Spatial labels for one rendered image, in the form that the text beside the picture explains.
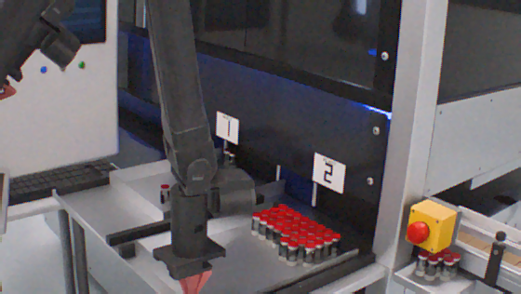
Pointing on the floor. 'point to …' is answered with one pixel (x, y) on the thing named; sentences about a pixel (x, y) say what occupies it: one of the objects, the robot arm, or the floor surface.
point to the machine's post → (408, 134)
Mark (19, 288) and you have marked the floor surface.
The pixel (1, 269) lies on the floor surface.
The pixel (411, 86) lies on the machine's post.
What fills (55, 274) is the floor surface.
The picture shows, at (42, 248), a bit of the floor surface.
